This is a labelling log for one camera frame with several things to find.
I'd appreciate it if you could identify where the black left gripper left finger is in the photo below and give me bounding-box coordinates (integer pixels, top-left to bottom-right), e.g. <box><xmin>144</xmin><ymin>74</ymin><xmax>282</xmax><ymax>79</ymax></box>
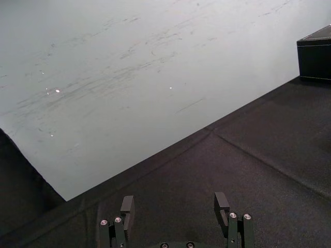
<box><xmin>99</xmin><ymin>195</ymin><xmax>136</xmax><ymax>248</ymax></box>

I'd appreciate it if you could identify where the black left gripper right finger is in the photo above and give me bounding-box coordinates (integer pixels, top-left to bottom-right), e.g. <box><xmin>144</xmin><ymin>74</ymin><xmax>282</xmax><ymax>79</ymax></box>
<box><xmin>214</xmin><ymin>192</ymin><xmax>255</xmax><ymax>248</ymax></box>

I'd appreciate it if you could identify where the black table cloth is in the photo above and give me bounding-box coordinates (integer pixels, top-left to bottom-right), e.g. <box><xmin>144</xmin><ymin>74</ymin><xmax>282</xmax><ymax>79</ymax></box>
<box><xmin>0</xmin><ymin>74</ymin><xmax>331</xmax><ymax>248</ymax></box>

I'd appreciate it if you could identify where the black box with white stitching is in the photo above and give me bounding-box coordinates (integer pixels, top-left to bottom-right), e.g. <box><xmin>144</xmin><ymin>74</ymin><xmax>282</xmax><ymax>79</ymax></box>
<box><xmin>296</xmin><ymin>25</ymin><xmax>331</xmax><ymax>84</ymax></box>

